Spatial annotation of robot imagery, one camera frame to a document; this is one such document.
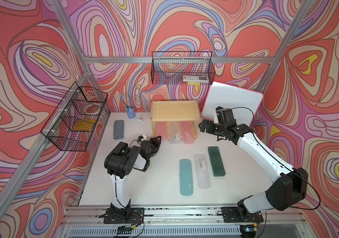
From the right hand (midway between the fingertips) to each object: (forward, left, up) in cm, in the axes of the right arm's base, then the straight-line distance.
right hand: (206, 130), depth 83 cm
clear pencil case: (+11, +18, -16) cm, 26 cm away
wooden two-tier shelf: (+16, +17, 0) cm, 24 cm away
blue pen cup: (+30, +50, -13) cm, 60 cm away
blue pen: (+41, +57, -8) cm, 71 cm away
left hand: (+6, +25, -13) cm, 29 cm away
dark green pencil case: (-10, -8, -20) cm, 23 cm away
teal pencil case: (-20, +13, -20) cm, 31 cm away
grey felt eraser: (+17, +58, -17) cm, 63 cm away
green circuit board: (-43, +44, -21) cm, 65 cm away
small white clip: (+26, +43, -17) cm, 53 cm away
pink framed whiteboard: (+23, -31, -2) cm, 38 cm away
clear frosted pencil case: (-16, +2, -22) cm, 27 cm away
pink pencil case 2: (+11, +8, -15) cm, 21 cm away
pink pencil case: (+13, +27, -15) cm, 33 cm away
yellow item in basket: (-3, +63, +11) cm, 64 cm away
